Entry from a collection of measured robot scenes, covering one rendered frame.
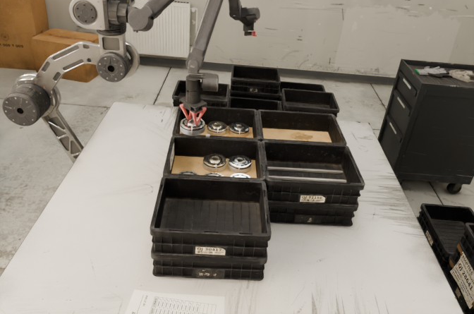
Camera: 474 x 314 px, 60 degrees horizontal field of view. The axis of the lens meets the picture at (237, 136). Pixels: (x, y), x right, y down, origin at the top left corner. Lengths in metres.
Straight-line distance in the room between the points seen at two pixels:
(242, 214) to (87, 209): 0.66
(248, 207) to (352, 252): 0.45
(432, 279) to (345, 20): 3.58
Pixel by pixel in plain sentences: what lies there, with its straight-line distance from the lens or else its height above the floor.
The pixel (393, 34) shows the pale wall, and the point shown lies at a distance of 5.10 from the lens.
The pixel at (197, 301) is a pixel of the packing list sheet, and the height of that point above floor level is 0.70.
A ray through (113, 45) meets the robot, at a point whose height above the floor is 1.23.
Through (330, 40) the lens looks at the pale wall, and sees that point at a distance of 4.95.
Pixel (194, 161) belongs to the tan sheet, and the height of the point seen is 0.83.
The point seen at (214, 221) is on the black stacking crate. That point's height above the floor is 0.83.
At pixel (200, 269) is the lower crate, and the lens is 1.51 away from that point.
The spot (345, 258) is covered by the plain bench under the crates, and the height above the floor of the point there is 0.70.
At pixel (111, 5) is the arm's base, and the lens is 1.68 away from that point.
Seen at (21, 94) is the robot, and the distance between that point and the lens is 2.24.
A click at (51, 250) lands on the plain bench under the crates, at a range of 1.72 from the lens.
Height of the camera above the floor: 1.90
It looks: 31 degrees down
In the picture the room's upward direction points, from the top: 5 degrees clockwise
